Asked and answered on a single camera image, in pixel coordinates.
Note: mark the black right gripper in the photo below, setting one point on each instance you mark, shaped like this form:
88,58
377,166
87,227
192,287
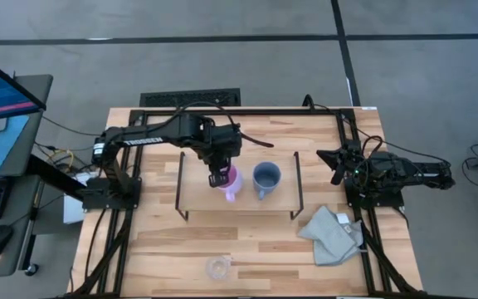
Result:
351,158

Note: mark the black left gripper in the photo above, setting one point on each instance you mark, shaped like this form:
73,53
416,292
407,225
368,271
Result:
222,143

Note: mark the pink mug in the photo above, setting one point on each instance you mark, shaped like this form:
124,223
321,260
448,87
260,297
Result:
235,182

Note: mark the grey mug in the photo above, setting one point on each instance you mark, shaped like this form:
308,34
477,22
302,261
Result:
266,178

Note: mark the clear glass cup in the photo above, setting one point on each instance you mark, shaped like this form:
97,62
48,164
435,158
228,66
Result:
218,268

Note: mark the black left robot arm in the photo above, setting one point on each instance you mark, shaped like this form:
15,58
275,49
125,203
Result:
143,141

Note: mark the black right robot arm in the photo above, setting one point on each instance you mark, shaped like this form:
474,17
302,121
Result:
405,170

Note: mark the wooden shelf black legs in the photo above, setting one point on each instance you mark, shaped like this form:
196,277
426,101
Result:
197,191

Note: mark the grey cloth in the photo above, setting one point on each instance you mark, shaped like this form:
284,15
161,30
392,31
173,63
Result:
330,241

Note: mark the black floor vent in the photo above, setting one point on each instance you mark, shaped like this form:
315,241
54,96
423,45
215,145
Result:
189,98

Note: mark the white box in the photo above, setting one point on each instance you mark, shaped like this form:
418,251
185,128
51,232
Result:
73,207

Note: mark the grey desk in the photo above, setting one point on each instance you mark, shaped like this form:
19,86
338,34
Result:
27,137

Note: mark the black aluminium table frame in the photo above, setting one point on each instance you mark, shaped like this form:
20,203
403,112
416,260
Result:
243,112

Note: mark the black frame bracket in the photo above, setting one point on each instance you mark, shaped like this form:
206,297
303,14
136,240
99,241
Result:
308,101

